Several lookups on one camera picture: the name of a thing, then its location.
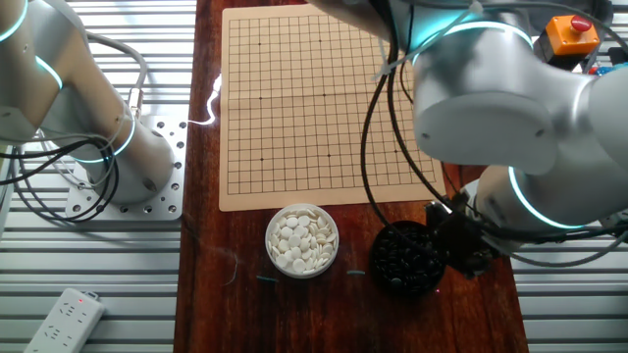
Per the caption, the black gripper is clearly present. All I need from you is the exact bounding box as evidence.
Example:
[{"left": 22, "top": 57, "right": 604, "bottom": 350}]
[{"left": 441, "top": 209, "right": 499, "bottom": 280}]

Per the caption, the beige go board mat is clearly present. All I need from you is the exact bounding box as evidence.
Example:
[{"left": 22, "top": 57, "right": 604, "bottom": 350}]
[{"left": 218, "top": 3, "right": 446, "bottom": 213}]

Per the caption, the black go stones heap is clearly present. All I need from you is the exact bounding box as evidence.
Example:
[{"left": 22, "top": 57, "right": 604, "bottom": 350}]
[{"left": 375, "top": 227, "right": 443, "bottom": 290}]

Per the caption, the black round stone bowl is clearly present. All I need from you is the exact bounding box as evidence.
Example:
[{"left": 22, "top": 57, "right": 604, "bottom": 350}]
[{"left": 368, "top": 220, "right": 448, "bottom": 298}]

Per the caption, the white go stones heap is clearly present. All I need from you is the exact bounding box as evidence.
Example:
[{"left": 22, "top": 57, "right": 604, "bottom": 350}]
[{"left": 270, "top": 208, "right": 338, "bottom": 275}]

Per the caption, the white round stone bowl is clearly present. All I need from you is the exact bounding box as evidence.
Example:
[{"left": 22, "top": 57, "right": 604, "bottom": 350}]
[{"left": 264, "top": 202, "right": 340, "bottom": 279}]

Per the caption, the blue plastic toy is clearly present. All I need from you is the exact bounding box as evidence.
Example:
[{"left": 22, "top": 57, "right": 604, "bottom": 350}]
[{"left": 588, "top": 63, "right": 620, "bottom": 77}]

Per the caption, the orange emergency stop box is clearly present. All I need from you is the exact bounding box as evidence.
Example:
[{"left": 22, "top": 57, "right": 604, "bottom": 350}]
[{"left": 534, "top": 14, "right": 602, "bottom": 65}]

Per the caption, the white power strip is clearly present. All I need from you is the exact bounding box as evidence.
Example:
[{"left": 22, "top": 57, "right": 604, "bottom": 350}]
[{"left": 23, "top": 287, "right": 107, "bottom": 353}]

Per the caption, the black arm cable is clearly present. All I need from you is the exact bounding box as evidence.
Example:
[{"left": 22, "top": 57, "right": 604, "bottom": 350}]
[
  {"left": 360, "top": 28, "right": 443, "bottom": 246},
  {"left": 387, "top": 48, "right": 462, "bottom": 212}
]

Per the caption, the black base cable bundle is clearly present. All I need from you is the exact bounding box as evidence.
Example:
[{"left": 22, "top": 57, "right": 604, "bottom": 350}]
[{"left": 0, "top": 139, "right": 122, "bottom": 225}]

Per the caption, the thick grey base cable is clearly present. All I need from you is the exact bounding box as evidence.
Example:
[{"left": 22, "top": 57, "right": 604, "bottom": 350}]
[{"left": 85, "top": 31, "right": 149, "bottom": 122}]

